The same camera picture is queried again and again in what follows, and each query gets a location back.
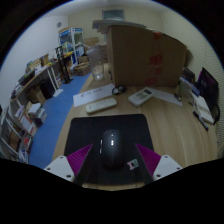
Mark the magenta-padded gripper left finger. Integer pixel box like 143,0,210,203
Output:
43,143,101,186

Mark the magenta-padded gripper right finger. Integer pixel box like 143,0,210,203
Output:
134,143,184,185

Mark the black computer mouse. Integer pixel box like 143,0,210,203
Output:
99,129,128,169

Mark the black mouse pad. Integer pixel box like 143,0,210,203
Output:
63,113,155,186

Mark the shelf unit with books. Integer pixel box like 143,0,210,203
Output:
0,96,48,164

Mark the large white book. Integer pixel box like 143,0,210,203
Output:
191,93,215,125

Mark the white paper sheet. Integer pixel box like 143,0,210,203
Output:
151,88,184,107
72,83,116,108

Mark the long white remote control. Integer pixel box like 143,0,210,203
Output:
85,97,118,115

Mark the black office chair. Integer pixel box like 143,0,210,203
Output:
196,67,221,126

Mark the woven brown basket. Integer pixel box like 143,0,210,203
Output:
73,62,92,77

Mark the clear glass jar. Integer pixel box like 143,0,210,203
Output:
87,44,106,81

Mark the large brown cardboard box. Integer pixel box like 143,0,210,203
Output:
106,24,188,88

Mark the glass-door display cabinet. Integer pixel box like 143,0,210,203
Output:
58,27,84,66

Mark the small black coiled cable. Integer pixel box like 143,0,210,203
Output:
111,85,128,96

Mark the small wall window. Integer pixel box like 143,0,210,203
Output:
101,9,125,20

